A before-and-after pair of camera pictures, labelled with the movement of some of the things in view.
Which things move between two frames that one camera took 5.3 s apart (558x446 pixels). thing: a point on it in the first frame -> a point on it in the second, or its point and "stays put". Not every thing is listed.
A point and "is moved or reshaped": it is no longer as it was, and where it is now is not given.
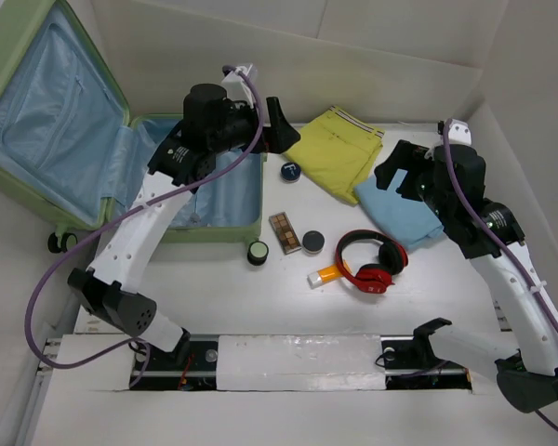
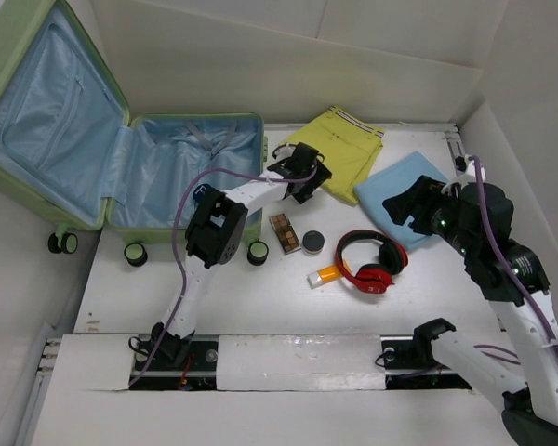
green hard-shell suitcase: x=61 y=149 stays put
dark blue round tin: x=290 y=172 is moved or reshaped
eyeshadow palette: x=285 y=232 stays put
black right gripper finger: x=407 y=157 -> x=414 y=201
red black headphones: x=374 y=277 stays put
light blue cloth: x=410 y=221 stays put
